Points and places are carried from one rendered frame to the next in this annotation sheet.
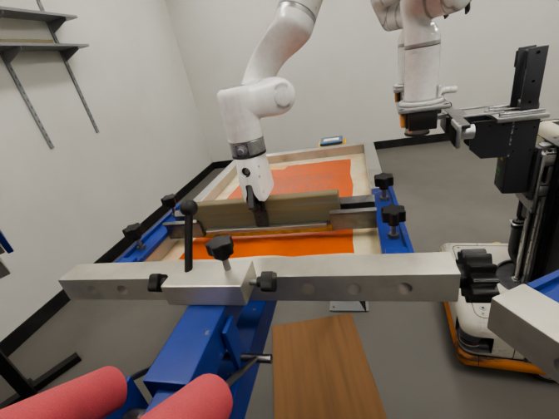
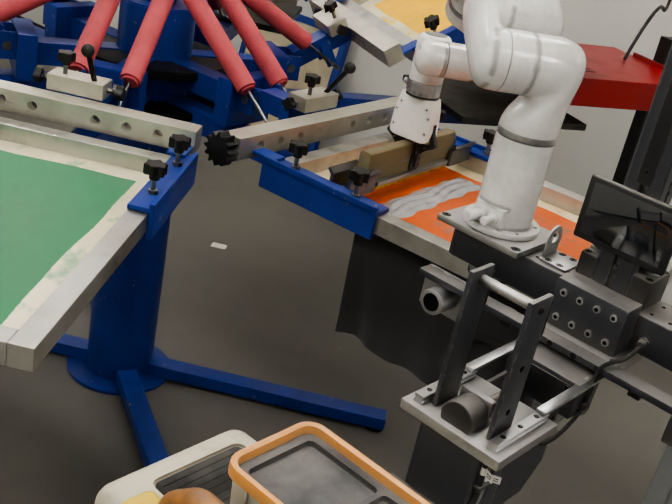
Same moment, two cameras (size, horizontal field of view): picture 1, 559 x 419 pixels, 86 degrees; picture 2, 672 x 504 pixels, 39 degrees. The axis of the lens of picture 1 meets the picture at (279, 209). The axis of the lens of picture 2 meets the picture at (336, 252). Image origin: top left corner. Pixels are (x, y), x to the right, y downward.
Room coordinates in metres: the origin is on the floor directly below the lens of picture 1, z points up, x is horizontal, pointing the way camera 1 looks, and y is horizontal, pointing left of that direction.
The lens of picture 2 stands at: (1.08, -1.97, 1.70)
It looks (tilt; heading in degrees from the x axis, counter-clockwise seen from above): 25 degrees down; 106
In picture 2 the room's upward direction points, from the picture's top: 12 degrees clockwise
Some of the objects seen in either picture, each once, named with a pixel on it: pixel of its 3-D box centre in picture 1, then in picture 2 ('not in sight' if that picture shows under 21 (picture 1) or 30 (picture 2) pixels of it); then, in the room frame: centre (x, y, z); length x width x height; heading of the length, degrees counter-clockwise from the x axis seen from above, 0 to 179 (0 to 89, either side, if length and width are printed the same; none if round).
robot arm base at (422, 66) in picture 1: (427, 75); (508, 182); (0.93, -0.51, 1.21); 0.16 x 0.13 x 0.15; 68
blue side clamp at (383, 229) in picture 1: (388, 226); (322, 194); (0.54, -0.22, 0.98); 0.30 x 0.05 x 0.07; 163
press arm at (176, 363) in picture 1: (203, 333); (292, 109); (0.31, 0.14, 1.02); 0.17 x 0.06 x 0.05; 163
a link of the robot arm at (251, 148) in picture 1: (246, 146); (421, 85); (0.63, 0.04, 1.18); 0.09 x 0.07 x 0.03; 163
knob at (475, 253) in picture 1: (464, 275); (225, 146); (0.31, -0.24, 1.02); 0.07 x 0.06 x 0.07; 163
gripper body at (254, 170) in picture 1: (254, 172); (417, 113); (0.64, 0.04, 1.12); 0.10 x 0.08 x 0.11; 163
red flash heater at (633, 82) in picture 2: not in sight; (580, 72); (0.87, 1.25, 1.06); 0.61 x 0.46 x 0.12; 43
